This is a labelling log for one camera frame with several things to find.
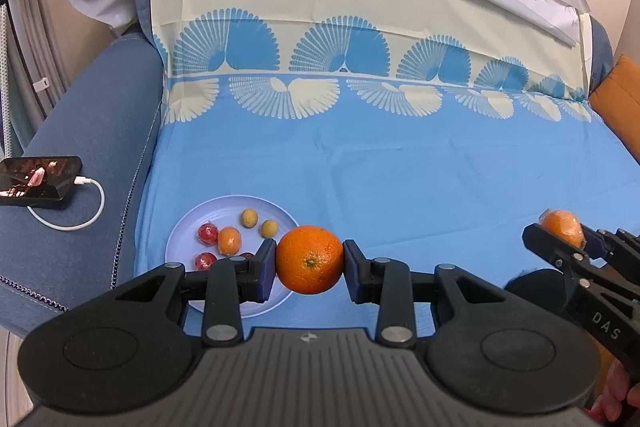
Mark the small mandarin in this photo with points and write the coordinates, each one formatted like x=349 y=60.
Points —
x=562 y=227

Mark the pale blue round plate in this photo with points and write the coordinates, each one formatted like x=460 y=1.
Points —
x=225 y=212

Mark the white slatted rack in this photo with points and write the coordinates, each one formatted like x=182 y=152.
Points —
x=25 y=7

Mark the red cherry tomato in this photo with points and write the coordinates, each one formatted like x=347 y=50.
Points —
x=207 y=232
x=245 y=255
x=204 y=261

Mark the black smartphone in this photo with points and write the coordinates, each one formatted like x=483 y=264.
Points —
x=35 y=179

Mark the orange cushion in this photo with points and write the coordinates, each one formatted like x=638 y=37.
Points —
x=620 y=102

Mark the person's right hand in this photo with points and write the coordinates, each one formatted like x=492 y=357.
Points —
x=617 y=387

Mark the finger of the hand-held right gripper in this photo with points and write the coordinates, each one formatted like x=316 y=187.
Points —
x=550 y=248
x=607 y=243

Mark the small yellow-green longan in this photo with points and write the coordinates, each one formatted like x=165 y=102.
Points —
x=248 y=217
x=269 y=228

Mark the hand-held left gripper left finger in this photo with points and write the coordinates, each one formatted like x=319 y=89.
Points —
x=265 y=273

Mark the large orange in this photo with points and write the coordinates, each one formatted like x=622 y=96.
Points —
x=309 y=259

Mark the orange kumquat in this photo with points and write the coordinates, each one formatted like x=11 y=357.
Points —
x=229 y=240

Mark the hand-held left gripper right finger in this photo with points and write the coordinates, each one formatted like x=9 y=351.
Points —
x=351 y=273

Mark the blue cream fan-printed sheet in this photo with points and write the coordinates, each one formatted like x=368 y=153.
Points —
x=400 y=167

